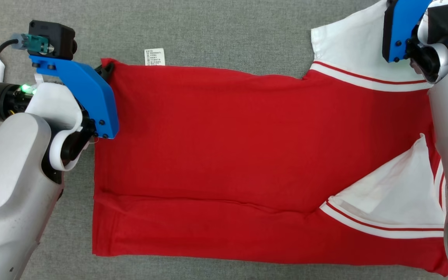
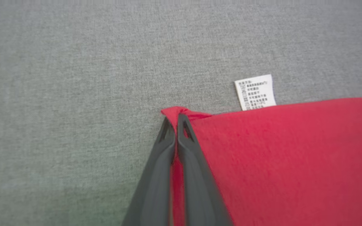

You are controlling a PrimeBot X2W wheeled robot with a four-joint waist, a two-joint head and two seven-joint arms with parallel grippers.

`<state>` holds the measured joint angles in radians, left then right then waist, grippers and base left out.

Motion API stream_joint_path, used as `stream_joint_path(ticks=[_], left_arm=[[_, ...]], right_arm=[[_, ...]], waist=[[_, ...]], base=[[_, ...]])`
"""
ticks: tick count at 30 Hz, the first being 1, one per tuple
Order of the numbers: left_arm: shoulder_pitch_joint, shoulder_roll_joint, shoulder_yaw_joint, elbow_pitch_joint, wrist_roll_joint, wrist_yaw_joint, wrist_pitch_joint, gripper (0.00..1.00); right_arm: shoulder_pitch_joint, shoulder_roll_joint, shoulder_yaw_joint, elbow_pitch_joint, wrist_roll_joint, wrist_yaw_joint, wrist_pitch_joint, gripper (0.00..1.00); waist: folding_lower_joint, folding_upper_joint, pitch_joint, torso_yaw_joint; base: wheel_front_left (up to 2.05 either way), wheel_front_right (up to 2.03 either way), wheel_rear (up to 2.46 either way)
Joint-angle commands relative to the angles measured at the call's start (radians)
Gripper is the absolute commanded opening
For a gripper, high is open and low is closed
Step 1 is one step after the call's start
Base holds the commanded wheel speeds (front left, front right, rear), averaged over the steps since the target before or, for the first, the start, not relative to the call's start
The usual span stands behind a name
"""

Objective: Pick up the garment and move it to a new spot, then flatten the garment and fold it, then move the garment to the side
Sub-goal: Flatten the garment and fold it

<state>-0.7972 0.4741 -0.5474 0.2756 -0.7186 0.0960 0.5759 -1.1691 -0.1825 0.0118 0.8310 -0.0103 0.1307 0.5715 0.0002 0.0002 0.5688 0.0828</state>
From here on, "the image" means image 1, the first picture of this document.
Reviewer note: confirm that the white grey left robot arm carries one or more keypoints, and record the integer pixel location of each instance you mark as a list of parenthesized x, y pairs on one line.
[(6, 186)]

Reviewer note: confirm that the red white t-shirt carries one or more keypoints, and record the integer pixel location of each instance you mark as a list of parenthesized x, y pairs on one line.
[(228, 147)]

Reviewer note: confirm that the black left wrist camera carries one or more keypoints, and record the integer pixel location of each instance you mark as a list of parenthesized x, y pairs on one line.
[(53, 37)]

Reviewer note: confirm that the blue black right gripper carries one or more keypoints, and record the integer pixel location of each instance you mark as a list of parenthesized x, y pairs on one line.
[(403, 27)]

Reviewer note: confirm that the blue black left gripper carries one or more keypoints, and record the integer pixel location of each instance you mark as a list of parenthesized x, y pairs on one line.
[(91, 97)]

